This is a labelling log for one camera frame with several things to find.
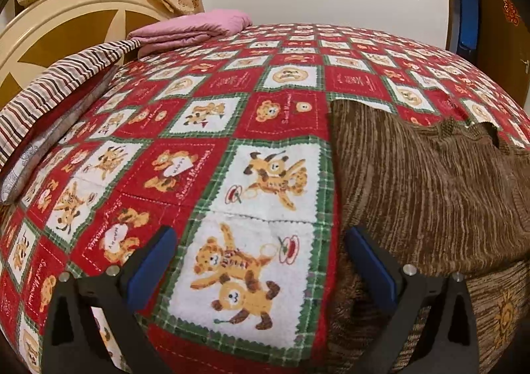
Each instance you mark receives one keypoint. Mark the brown knitted sweater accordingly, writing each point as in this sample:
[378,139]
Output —
[414,192]

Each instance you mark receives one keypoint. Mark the brown wooden door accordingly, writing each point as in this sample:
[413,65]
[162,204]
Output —
[501,43]

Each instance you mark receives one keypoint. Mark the striped pillow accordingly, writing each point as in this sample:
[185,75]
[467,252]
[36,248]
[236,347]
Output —
[62,76]

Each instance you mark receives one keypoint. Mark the red bear-print blanket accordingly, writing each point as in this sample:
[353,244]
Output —
[256,208]

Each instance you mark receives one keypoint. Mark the grey patterned pillow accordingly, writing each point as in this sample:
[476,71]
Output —
[25,167]

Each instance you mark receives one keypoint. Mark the pink folded blanket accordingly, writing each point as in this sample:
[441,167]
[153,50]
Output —
[186,30]

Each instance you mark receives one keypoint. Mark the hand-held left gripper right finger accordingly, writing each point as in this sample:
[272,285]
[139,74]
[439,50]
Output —
[372,270]

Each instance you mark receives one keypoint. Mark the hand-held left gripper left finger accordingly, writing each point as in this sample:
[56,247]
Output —
[151,270]

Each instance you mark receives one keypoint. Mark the cream wooden headboard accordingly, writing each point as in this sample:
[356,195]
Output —
[62,14]

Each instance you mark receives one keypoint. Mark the red paper door decoration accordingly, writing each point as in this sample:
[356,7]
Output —
[511,10]

